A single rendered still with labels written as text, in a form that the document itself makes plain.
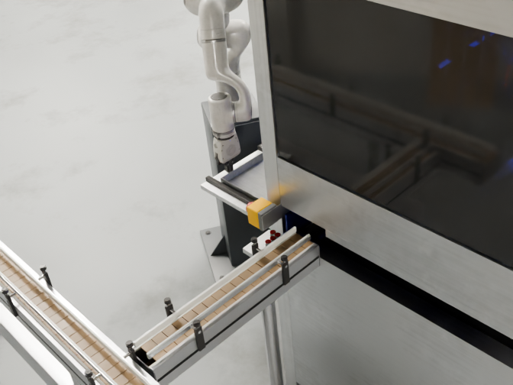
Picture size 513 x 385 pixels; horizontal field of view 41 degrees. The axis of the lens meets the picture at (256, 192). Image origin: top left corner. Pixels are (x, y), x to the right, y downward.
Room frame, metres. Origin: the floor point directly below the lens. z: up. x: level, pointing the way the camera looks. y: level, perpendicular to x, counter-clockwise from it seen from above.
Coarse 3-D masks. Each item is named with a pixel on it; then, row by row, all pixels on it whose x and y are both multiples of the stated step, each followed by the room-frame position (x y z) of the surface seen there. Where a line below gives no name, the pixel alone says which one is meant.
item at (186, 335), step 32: (256, 256) 1.63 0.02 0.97; (288, 256) 1.66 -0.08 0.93; (224, 288) 1.54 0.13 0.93; (256, 288) 1.52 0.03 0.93; (288, 288) 1.59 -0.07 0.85; (192, 320) 1.39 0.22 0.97; (224, 320) 1.42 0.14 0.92; (160, 352) 1.31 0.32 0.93; (192, 352) 1.34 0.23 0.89; (160, 384) 1.26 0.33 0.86
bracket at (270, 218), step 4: (280, 204) 1.81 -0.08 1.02; (276, 208) 1.80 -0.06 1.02; (280, 208) 1.81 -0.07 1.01; (268, 212) 1.78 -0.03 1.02; (272, 212) 1.79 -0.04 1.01; (276, 212) 1.80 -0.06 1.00; (280, 212) 1.81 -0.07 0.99; (264, 216) 1.76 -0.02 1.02; (268, 216) 1.77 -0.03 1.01; (272, 216) 1.79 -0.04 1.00; (276, 216) 1.80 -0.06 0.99; (280, 216) 1.81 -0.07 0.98; (264, 220) 1.76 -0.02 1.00; (268, 220) 1.77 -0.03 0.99; (272, 220) 1.78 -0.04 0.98; (276, 220) 1.80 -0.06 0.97; (264, 224) 1.76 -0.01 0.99; (268, 224) 1.77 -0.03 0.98; (272, 224) 1.78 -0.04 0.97; (264, 228) 1.76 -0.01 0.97
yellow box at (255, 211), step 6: (252, 204) 1.82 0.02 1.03; (258, 204) 1.82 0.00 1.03; (264, 204) 1.81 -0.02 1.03; (270, 204) 1.81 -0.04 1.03; (252, 210) 1.79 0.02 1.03; (258, 210) 1.78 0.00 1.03; (264, 210) 1.78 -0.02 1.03; (252, 216) 1.79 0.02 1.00; (258, 216) 1.77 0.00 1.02; (252, 222) 1.80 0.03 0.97; (258, 222) 1.77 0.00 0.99
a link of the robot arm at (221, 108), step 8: (208, 96) 2.22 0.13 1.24; (216, 96) 2.21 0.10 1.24; (224, 96) 2.20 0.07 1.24; (208, 104) 2.20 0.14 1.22; (216, 104) 2.17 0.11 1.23; (224, 104) 2.17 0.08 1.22; (232, 104) 2.20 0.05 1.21; (216, 112) 2.17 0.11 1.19; (224, 112) 2.17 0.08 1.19; (232, 112) 2.18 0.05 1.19; (216, 120) 2.18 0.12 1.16; (224, 120) 2.17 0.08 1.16; (232, 120) 2.17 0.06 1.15; (216, 128) 2.18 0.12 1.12; (224, 128) 2.17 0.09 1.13; (232, 128) 2.19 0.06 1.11
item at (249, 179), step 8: (248, 160) 2.26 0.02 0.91; (256, 160) 2.28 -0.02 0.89; (240, 168) 2.23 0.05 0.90; (248, 168) 2.25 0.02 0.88; (256, 168) 2.25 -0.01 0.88; (224, 176) 2.17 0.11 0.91; (232, 176) 2.20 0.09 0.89; (240, 176) 2.20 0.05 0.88; (248, 176) 2.20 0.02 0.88; (256, 176) 2.19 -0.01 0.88; (264, 176) 2.18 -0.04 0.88; (232, 184) 2.11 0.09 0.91; (240, 184) 2.15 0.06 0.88; (248, 184) 2.15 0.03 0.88; (256, 184) 2.14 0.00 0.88; (264, 184) 2.13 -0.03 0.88; (240, 192) 2.08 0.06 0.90; (248, 192) 2.05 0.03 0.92; (256, 192) 2.09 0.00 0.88; (264, 192) 2.08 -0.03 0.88
